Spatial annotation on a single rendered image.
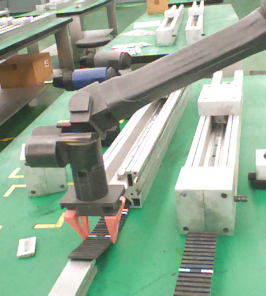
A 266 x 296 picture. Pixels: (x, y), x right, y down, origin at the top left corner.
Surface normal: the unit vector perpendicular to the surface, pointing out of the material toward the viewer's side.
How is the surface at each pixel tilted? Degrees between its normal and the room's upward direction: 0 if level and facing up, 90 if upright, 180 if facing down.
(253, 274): 0
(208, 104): 90
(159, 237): 0
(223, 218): 90
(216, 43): 43
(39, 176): 90
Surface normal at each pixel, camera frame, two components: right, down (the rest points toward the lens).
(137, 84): -0.13, -0.39
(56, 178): 0.23, 0.32
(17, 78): -0.05, 0.38
